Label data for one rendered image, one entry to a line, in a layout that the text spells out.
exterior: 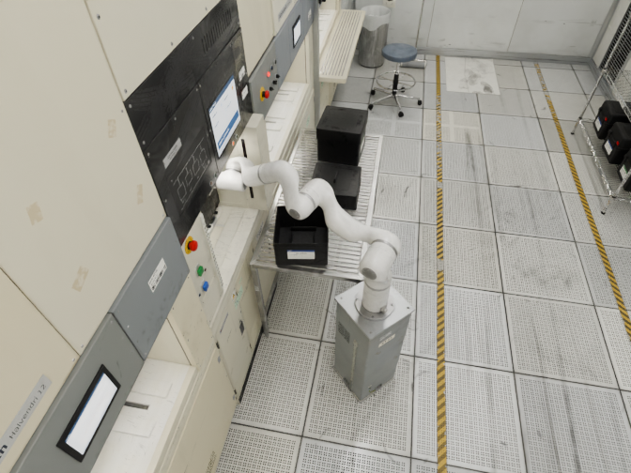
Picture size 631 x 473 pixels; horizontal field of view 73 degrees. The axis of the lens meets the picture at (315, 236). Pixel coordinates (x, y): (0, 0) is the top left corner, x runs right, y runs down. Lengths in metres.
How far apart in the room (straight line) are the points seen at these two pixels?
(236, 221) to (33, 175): 1.49
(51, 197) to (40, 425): 0.49
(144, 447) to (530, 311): 2.50
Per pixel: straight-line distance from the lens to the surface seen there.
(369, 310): 2.05
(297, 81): 3.54
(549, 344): 3.18
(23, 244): 0.98
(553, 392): 3.02
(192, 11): 1.56
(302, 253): 2.15
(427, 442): 2.67
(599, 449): 3.00
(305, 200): 1.73
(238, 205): 2.41
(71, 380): 1.18
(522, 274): 3.47
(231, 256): 2.17
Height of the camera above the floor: 2.49
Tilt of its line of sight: 47 degrees down
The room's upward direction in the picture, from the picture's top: 1 degrees counter-clockwise
